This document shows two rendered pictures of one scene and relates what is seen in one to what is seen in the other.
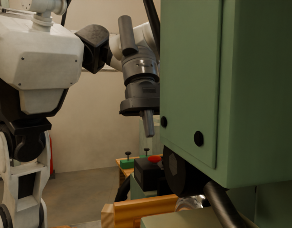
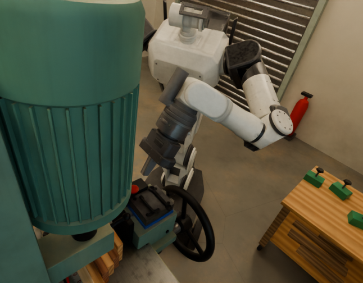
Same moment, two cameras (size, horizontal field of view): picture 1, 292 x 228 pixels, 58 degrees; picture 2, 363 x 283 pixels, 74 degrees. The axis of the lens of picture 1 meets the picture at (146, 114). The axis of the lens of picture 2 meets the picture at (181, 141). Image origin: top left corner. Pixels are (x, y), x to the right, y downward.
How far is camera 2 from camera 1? 0.69 m
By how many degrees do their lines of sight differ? 59
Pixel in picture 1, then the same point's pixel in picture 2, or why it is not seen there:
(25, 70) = (159, 71)
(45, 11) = (185, 27)
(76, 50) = (202, 68)
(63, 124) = (329, 100)
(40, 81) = not seen: hidden behind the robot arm
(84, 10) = not seen: outside the picture
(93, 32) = (242, 50)
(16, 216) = not seen: hidden behind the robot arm
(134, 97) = (146, 141)
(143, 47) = (180, 104)
